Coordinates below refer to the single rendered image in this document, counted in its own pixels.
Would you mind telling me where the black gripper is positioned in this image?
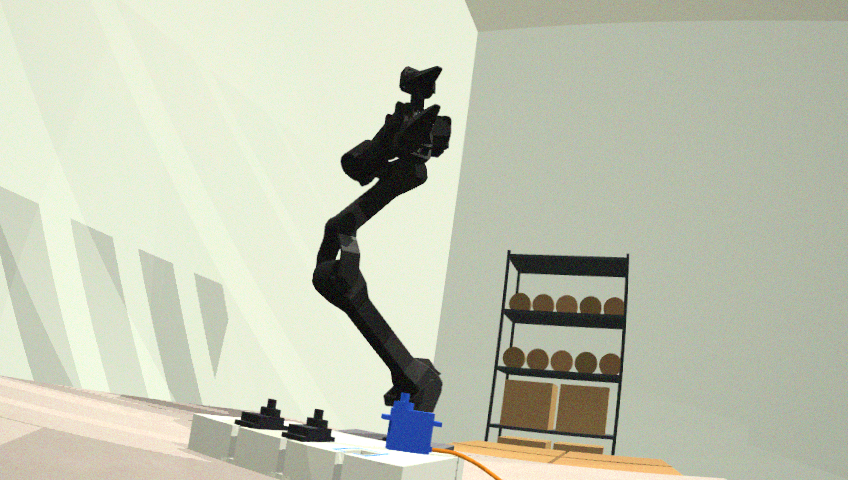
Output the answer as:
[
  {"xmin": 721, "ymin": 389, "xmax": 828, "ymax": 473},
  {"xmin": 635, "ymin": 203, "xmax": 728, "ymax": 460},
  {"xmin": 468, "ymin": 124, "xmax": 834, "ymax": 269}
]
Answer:
[{"xmin": 382, "ymin": 66, "xmax": 442, "ymax": 165}]

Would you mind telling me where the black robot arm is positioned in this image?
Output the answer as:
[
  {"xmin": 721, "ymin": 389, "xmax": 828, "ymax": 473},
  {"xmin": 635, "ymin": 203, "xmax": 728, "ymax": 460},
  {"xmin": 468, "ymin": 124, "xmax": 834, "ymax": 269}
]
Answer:
[{"xmin": 312, "ymin": 116, "xmax": 452, "ymax": 413}]

